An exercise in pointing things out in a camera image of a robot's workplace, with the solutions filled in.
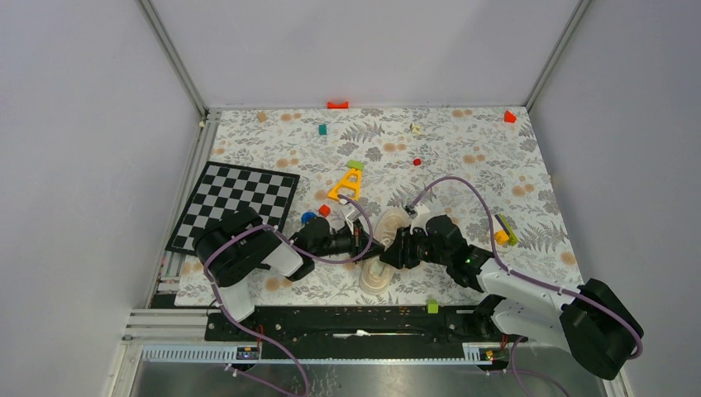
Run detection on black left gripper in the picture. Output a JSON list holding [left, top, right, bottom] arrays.
[[312, 218, 387, 265]]

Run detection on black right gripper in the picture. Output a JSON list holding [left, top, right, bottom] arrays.
[[379, 224, 451, 270]]

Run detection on beige sneaker with laces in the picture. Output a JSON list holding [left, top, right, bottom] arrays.
[[359, 208, 411, 296]]

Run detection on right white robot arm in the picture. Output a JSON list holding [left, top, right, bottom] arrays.
[[379, 216, 644, 380]]

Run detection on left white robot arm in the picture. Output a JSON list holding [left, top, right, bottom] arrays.
[[193, 208, 384, 340]]

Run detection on floral patterned table mat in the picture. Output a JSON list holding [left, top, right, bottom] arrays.
[[174, 107, 589, 307]]

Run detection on lime green cube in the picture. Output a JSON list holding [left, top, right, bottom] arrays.
[[426, 299, 440, 314]]

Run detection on red cube block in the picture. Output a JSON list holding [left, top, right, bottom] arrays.
[[318, 204, 331, 218]]

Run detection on blue toy piece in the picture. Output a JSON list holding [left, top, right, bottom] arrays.
[[301, 212, 317, 225]]

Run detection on red wedge block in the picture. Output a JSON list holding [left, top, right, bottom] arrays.
[[503, 110, 517, 123]]

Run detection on orange arch block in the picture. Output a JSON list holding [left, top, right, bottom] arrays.
[[327, 101, 350, 110]]

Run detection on black white checkerboard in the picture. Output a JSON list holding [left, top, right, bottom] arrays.
[[165, 161, 300, 255]]

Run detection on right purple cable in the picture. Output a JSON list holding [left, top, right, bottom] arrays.
[[405, 176, 645, 360]]

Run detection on yellow triangular toy frame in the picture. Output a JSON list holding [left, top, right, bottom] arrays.
[[327, 168, 362, 202]]

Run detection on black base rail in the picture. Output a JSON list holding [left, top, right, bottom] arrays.
[[204, 305, 517, 353]]

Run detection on green block on frame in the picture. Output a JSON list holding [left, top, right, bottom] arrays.
[[347, 160, 365, 171]]

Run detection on white slotted cable duct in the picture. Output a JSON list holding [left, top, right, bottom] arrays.
[[141, 343, 494, 366]]

